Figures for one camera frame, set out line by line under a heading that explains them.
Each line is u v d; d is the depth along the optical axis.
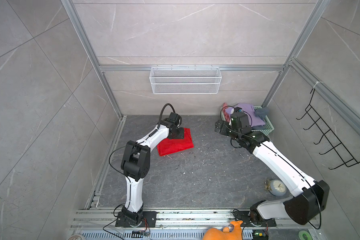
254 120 1.07
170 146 0.96
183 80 1.00
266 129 1.04
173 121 0.76
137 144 0.54
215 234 0.64
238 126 0.58
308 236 0.69
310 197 0.38
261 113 1.07
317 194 0.39
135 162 0.54
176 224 0.73
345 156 0.60
